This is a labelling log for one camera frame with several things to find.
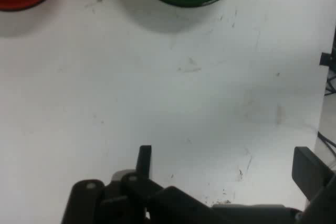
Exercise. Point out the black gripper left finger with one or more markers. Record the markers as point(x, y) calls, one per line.
point(86, 203)

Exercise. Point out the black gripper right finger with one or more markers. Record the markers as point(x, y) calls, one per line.
point(308, 171)

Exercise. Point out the black table clamp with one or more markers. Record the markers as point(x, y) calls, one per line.
point(328, 58)

